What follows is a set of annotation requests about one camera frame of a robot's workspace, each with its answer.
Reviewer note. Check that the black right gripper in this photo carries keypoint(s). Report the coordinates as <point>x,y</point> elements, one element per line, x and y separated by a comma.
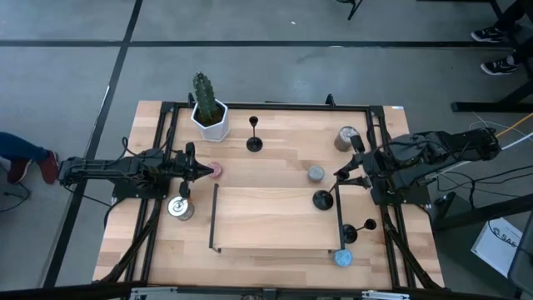
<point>372,166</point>

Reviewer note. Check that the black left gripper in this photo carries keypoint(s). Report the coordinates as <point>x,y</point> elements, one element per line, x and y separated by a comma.
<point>185,166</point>

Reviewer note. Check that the pink glitter candle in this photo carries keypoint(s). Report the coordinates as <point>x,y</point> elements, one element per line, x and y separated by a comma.
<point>217,171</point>

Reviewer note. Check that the tin can orange label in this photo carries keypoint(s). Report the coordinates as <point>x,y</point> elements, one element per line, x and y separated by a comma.
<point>181,207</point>
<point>343,141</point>

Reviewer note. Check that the grey glitter candle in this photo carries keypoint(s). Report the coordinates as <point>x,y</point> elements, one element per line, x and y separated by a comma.
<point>315,173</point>

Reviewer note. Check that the black metal candlestick holder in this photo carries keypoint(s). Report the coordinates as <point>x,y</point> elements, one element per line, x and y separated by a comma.
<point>254,144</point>
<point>350,233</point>
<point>322,200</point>

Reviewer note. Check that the blue glitter candle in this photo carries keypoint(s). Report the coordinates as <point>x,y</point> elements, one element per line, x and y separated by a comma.
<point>342,257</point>

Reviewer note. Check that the wooden shelf riser black legs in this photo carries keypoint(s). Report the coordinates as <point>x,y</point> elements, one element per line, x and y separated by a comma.
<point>275,216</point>

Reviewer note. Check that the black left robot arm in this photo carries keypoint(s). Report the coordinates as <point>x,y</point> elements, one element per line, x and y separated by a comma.
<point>104,168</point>

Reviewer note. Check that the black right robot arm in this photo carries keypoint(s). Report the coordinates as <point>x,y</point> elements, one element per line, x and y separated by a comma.
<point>437,154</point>

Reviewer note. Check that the green cactus in white pot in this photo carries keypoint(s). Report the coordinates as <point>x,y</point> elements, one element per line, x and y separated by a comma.
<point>214,129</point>

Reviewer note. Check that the black floor stand beam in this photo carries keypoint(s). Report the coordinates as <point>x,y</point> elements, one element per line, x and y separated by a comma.
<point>479,214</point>

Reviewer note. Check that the black overhead crossbar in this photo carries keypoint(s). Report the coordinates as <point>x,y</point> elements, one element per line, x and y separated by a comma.
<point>266,293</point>

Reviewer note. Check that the white printed cardboard box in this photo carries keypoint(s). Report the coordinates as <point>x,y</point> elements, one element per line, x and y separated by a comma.
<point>495,250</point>

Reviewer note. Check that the black chair leg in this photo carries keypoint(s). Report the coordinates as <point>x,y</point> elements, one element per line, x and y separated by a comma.
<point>354,8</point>

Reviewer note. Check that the grey chair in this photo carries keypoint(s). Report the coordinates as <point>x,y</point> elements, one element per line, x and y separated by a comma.
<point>522,258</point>

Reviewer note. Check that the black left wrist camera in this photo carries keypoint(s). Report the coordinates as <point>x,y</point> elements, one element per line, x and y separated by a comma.
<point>185,191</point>

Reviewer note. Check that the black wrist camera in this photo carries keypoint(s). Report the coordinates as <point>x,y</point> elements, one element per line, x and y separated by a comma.
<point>357,143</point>
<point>185,191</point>

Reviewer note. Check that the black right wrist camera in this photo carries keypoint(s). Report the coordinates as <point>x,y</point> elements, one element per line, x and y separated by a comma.
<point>357,143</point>

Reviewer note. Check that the black aluminium table frame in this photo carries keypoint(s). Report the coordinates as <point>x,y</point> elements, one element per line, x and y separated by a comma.
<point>354,107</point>

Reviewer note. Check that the black desk leg frame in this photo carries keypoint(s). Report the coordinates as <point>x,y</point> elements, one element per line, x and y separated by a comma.
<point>491,106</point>

